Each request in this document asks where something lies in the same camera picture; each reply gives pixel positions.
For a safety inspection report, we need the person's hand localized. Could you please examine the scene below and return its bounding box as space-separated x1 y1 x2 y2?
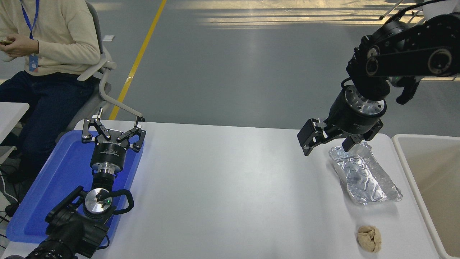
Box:
1 34 40 59

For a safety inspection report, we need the blue lanyard with badge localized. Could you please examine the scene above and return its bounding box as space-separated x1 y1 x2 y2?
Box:
20 0 40 72

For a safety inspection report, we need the silver foil tray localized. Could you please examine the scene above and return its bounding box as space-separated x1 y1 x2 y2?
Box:
328 142 403 206

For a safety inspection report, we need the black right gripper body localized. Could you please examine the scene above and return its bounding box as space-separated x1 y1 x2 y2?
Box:
325 92 385 139

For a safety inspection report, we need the white side table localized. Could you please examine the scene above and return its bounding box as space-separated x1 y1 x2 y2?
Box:
0 102 30 164

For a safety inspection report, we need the black floor cable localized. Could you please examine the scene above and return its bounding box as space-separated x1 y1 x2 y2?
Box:
0 169 20 225

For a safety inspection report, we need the grey office chair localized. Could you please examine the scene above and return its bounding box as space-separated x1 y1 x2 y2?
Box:
56 0 145 144

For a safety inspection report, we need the blue plastic tray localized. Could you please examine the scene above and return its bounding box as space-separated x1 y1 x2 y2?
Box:
6 129 145 249

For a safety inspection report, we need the seated person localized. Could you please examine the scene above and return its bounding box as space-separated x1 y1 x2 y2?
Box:
0 0 102 182

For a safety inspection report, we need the large pale bin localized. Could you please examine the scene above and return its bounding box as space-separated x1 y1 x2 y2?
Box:
392 134 460 259

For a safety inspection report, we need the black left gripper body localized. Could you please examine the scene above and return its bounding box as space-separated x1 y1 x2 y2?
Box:
90 129 130 167

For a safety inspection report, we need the crumpled tan paper ball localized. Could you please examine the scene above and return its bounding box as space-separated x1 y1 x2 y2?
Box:
357 225 382 253

